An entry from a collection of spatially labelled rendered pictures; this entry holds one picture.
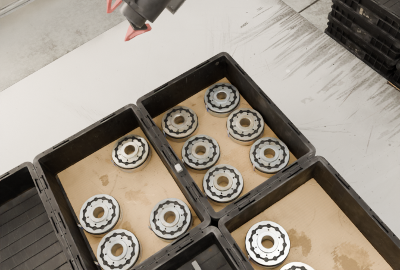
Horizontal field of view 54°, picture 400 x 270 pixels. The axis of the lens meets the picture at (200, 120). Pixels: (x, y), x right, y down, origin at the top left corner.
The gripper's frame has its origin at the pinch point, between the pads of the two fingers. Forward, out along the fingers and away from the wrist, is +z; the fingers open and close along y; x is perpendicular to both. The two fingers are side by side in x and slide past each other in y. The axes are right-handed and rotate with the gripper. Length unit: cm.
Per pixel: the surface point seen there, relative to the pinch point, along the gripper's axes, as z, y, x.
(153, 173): 13.7, 38.9, -4.9
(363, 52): -12, 34, 120
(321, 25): 11, 3, 162
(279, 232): -8, 68, 1
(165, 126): 8.0, 29.5, 2.8
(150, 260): 7, 57, -23
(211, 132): 2.0, 37.3, 10.9
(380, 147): -21, 67, 46
